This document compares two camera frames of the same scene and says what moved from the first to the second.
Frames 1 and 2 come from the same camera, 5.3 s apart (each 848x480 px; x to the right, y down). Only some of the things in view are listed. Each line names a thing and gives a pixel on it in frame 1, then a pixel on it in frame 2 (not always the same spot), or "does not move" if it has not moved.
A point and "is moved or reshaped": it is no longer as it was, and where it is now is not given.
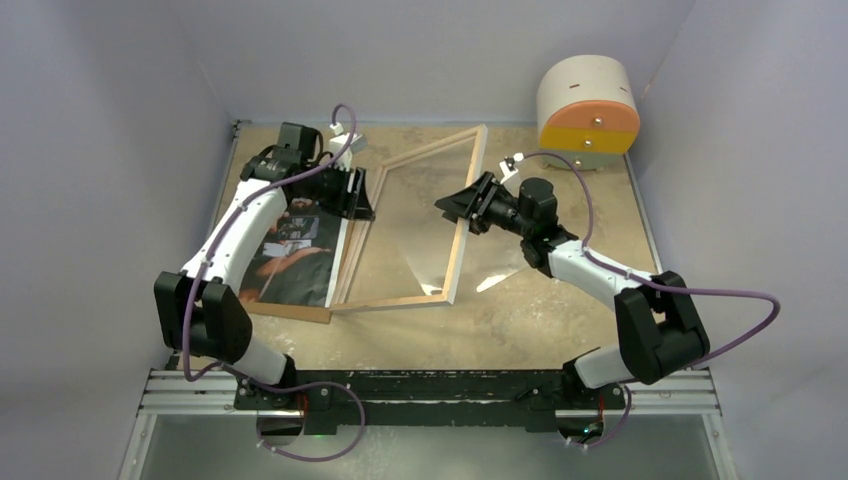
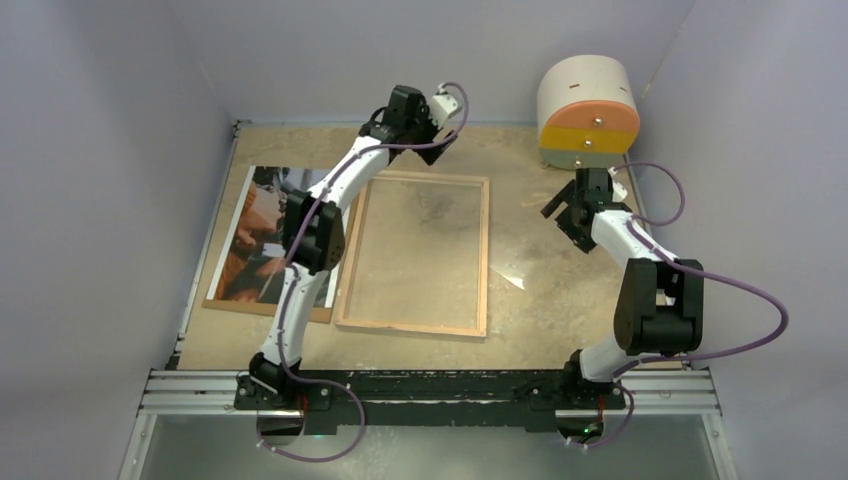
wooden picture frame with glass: x=409 y=253 is moved or reshaped
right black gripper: x=467 y=204 → x=579 y=237
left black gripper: x=354 y=206 → x=430 y=154
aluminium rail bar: x=185 y=393 does not move
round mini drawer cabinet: x=587 y=112 does not move
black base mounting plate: x=428 y=398 does not move
